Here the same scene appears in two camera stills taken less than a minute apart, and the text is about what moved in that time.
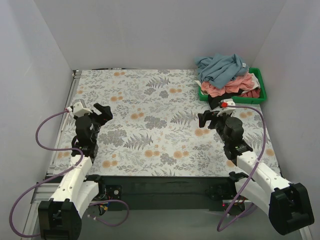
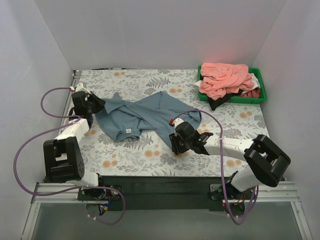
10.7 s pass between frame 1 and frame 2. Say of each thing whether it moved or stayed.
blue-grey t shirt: moved
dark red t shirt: stayed
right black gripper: moved
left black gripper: moved
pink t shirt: stayed
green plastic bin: stayed
